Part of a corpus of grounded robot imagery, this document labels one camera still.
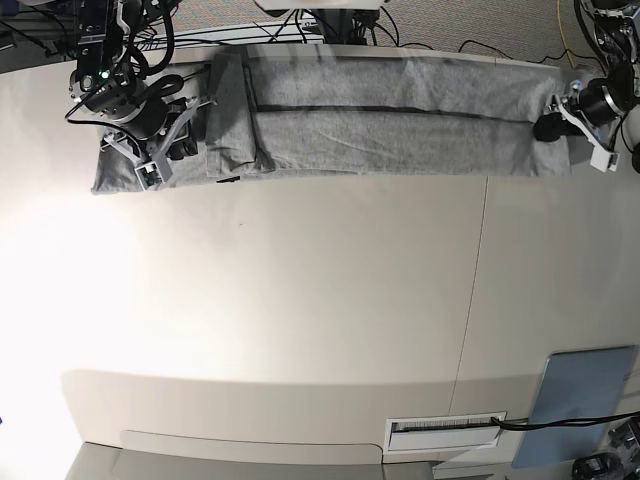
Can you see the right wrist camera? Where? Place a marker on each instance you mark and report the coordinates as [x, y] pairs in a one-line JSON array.
[[153, 173]]

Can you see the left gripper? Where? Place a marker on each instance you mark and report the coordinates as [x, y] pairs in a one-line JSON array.
[[591, 109]]

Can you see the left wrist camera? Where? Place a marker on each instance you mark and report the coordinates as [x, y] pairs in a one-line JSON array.
[[604, 160]]

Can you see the blue-grey board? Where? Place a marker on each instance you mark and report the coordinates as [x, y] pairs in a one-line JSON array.
[[578, 384]]

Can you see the grey T-shirt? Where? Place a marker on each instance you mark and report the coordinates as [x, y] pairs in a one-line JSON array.
[[312, 113]]

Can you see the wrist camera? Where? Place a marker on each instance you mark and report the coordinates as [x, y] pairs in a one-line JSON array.
[[604, 160], [153, 173]]

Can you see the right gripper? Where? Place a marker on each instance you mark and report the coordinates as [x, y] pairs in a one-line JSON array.
[[180, 140]]

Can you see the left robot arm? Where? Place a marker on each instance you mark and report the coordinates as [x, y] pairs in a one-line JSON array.
[[611, 30]]

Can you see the black base stand with cables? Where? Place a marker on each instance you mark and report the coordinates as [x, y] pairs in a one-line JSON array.
[[334, 22]]

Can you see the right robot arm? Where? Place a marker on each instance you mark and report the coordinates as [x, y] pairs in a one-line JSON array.
[[150, 114]]

